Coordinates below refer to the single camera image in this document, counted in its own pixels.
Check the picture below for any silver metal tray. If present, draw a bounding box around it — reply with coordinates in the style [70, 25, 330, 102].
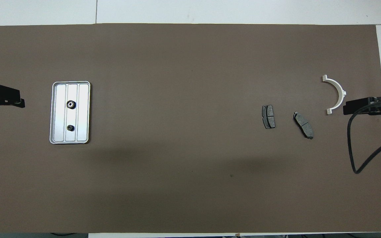
[49, 81, 91, 144]

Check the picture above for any long dark grey brake pad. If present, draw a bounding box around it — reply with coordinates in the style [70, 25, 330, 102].
[293, 111, 314, 139]

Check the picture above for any short dark grey brake pad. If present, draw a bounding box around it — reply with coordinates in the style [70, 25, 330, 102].
[262, 105, 276, 129]

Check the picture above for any brown table mat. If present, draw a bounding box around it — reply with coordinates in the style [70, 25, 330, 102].
[0, 23, 381, 233]

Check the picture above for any black camera box on rod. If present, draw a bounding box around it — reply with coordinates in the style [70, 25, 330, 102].
[343, 96, 381, 116]

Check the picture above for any white semicircular bracket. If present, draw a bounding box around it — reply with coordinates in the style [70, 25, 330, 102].
[322, 75, 347, 115]

